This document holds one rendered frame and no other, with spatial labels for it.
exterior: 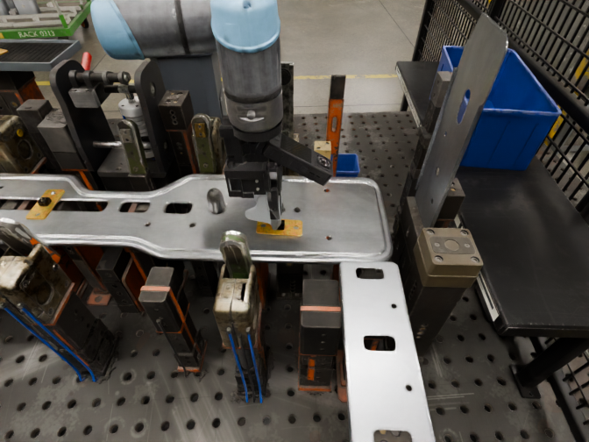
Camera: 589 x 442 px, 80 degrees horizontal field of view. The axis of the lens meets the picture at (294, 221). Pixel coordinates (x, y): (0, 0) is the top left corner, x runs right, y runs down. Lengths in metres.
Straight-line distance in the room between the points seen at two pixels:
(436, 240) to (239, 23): 0.41
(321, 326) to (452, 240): 0.25
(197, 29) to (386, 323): 0.48
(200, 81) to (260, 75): 0.75
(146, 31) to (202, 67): 0.65
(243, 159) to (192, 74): 0.68
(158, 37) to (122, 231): 0.35
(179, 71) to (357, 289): 0.86
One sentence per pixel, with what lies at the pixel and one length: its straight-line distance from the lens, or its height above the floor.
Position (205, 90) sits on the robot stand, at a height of 0.97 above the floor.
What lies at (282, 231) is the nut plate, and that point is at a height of 1.01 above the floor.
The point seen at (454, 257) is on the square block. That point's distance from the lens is 0.59.
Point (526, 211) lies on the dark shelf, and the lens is 0.77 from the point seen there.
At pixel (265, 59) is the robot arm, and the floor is 1.32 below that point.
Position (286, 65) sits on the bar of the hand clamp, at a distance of 0.71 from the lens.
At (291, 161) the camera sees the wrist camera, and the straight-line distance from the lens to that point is 0.52.
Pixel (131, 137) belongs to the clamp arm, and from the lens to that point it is 0.82.
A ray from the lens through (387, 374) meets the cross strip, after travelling 0.53.
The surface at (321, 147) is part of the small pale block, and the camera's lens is 0.74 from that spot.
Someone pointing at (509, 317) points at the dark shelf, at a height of 1.03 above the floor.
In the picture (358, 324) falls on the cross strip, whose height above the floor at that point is 1.00.
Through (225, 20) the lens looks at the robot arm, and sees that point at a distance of 0.43.
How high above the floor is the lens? 1.48
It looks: 46 degrees down
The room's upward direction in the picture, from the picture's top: straight up
